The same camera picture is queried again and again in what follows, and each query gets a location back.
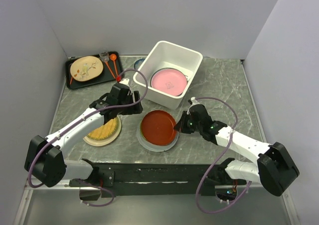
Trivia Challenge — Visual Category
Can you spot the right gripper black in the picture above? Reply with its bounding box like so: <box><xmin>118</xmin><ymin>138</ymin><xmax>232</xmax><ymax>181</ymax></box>
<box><xmin>174</xmin><ymin>111</ymin><xmax>202</xmax><ymax>134</ymax></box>

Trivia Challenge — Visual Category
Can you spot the red scalloped plate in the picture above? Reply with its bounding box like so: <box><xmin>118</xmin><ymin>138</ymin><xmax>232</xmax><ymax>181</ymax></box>
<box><xmin>141</xmin><ymin>110</ymin><xmax>177</xmax><ymax>146</ymax></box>

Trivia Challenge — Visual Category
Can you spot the woven bamboo mat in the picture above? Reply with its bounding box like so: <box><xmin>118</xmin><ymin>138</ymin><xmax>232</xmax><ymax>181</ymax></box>
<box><xmin>87</xmin><ymin>118</ymin><xmax>119</xmax><ymax>141</ymax></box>

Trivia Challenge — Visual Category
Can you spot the pink plate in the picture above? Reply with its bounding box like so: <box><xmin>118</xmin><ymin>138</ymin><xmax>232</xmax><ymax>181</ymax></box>
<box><xmin>151</xmin><ymin>68</ymin><xmax>187</xmax><ymax>96</ymax></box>

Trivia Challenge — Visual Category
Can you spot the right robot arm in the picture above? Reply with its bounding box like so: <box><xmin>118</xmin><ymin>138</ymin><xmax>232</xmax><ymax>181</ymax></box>
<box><xmin>174</xmin><ymin>104</ymin><xmax>300</xmax><ymax>197</ymax></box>

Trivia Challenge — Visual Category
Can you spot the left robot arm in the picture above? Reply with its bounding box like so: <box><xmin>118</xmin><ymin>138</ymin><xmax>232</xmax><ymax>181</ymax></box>
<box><xmin>24</xmin><ymin>83</ymin><xmax>144</xmax><ymax>188</ymax></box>

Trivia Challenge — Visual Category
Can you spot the white plastic bin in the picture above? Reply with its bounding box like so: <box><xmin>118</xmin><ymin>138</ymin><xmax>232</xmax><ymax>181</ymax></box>
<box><xmin>133</xmin><ymin>40</ymin><xmax>203</xmax><ymax>109</ymax></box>

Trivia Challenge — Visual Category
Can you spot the black serving tray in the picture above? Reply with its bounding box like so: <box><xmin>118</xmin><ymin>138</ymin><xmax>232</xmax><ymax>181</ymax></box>
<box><xmin>64</xmin><ymin>51</ymin><xmax>123</xmax><ymax>90</ymax></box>

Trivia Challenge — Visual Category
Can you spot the orange chopstick-like stick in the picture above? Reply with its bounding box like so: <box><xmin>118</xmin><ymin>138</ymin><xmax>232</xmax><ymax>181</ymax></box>
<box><xmin>104</xmin><ymin>60</ymin><xmax>116</xmax><ymax>79</ymax></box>

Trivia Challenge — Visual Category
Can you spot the small blue patterned dish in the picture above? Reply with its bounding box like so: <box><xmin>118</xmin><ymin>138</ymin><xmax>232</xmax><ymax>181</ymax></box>
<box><xmin>134</xmin><ymin>58</ymin><xmax>145</xmax><ymax>70</ymax></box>

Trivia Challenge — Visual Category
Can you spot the orange spoon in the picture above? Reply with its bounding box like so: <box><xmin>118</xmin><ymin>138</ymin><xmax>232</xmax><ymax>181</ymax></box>
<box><xmin>110</xmin><ymin>53</ymin><xmax>118</xmax><ymax>76</ymax></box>

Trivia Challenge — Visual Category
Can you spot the small clear glass cup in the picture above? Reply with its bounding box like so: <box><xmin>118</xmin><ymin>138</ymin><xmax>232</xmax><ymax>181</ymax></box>
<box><xmin>99</xmin><ymin>51</ymin><xmax>109</xmax><ymax>63</ymax></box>

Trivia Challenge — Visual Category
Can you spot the beige bird plate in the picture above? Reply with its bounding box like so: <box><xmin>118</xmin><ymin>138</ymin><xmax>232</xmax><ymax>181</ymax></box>
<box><xmin>70</xmin><ymin>56</ymin><xmax>104</xmax><ymax>82</ymax></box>

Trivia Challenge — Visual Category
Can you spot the cream plate under mat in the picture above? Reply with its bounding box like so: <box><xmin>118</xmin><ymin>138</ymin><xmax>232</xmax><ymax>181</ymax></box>
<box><xmin>83</xmin><ymin>116</ymin><xmax>122</xmax><ymax>147</ymax></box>

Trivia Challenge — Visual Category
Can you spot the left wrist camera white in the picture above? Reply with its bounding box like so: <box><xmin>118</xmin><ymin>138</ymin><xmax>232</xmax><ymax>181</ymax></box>
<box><xmin>115</xmin><ymin>77</ymin><xmax>131</xmax><ymax>89</ymax></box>

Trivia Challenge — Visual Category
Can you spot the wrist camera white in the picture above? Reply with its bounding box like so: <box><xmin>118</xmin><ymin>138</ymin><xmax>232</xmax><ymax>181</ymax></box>
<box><xmin>115</xmin><ymin>77</ymin><xmax>131</xmax><ymax>89</ymax></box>
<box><xmin>188</xmin><ymin>97</ymin><xmax>199</xmax><ymax>107</ymax></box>

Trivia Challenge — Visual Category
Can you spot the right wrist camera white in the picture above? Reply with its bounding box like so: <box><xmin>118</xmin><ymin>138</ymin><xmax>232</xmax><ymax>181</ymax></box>
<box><xmin>188</xmin><ymin>97</ymin><xmax>199</xmax><ymax>107</ymax></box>

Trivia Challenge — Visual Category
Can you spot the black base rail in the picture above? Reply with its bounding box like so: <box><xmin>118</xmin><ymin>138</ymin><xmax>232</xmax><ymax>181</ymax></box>
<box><xmin>69</xmin><ymin>161</ymin><xmax>247</xmax><ymax>198</ymax></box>

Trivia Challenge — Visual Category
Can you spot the aluminium frame rail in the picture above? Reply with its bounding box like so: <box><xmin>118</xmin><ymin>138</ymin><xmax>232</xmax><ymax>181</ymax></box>
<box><xmin>24</xmin><ymin>166</ymin><xmax>290</xmax><ymax>191</ymax></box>

